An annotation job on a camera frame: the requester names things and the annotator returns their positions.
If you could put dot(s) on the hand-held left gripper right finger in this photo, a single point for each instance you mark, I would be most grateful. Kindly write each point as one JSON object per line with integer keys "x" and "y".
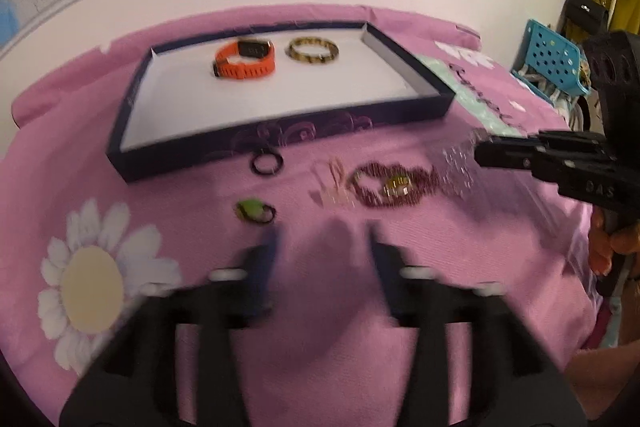
{"x": 387, "y": 267}

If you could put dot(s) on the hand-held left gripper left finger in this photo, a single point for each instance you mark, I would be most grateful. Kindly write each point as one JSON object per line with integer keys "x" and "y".
{"x": 257, "y": 267}

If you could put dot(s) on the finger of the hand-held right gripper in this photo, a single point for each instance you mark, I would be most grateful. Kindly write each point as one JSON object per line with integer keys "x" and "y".
{"x": 560, "y": 140}
{"x": 505, "y": 155}

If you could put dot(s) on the dark purple box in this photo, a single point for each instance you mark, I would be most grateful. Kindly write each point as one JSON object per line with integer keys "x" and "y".
{"x": 260, "y": 97}

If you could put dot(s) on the person's right forearm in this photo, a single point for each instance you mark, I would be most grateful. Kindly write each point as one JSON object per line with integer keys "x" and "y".
{"x": 600, "y": 364}

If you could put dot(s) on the person's right hand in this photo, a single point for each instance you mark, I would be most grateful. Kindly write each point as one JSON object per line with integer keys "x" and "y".
{"x": 600, "y": 249}

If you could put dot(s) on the blue plastic basket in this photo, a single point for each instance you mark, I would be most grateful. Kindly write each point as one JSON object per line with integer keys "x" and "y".
{"x": 547, "y": 52}

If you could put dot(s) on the pink floral blanket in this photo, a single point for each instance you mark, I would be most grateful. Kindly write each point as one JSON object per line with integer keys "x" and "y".
{"x": 175, "y": 232}

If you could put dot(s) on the orange smartwatch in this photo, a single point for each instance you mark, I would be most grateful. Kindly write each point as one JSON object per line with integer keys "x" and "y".
{"x": 245, "y": 66}

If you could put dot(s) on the tortoiseshell bangle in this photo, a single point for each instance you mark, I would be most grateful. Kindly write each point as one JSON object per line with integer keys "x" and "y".
{"x": 300, "y": 56}

